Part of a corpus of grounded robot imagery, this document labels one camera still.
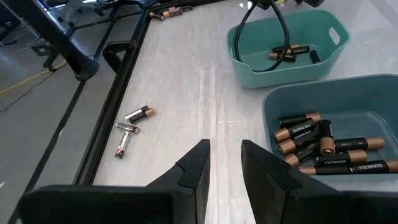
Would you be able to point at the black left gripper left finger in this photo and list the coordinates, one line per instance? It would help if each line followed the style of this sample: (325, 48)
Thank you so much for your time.
(140, 205)

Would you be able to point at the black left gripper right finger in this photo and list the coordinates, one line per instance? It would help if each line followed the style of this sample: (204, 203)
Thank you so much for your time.
(295, 205)

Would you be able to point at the black copper Duracell battery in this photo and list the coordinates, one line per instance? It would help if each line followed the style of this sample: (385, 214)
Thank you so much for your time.
(295, 130)
(327, 140)
(295, 143)
(373, 167)
(342, 158)
(360, 144)
(295, 119)
(326, 170)
(295, 158)

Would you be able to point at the teal plastic bin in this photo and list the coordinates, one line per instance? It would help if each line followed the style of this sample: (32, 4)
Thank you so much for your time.
(280, 78)

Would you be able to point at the slate blue plastic bin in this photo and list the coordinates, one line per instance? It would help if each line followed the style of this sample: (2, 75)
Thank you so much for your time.
(357, 99)

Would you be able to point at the silver red Energizer battery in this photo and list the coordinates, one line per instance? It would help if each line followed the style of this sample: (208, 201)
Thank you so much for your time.
(122, 144)
(127, 127)

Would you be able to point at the loose screws top edge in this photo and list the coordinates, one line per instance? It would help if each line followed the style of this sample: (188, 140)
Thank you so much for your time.
(143, 115)

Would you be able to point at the silver black battery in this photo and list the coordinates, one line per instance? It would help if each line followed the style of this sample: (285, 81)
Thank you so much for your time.
(134, 112)

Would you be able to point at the black clamp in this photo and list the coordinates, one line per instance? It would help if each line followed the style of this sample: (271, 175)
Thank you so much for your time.
(118, 49)

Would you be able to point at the black stand pole with base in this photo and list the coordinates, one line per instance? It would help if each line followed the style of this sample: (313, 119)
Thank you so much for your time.
(62, 46)

